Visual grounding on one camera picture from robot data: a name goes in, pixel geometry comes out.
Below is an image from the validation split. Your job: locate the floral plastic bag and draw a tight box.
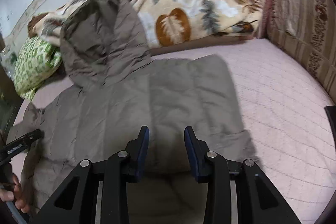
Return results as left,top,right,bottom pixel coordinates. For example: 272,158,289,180
1,45,18,79

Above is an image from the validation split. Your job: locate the striped floral sofa cushion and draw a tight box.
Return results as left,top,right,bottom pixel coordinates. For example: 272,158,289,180
266,0,335,100

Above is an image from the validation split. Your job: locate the black smartphone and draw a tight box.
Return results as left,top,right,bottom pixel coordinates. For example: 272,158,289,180
325,105,336,127

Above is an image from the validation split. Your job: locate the leaf pattern fleece blanket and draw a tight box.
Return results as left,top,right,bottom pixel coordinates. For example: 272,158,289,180
27,0,264,48

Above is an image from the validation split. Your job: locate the grey-brown quilted puffer jacket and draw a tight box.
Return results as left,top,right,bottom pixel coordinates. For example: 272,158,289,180
9,0,256,210

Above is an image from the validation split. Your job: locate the person's left hand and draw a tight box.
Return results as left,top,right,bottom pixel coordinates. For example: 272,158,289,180
1,173,30,213

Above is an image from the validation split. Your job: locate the green white patterned pillow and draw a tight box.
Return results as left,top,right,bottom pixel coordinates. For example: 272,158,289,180
13,36,62,101

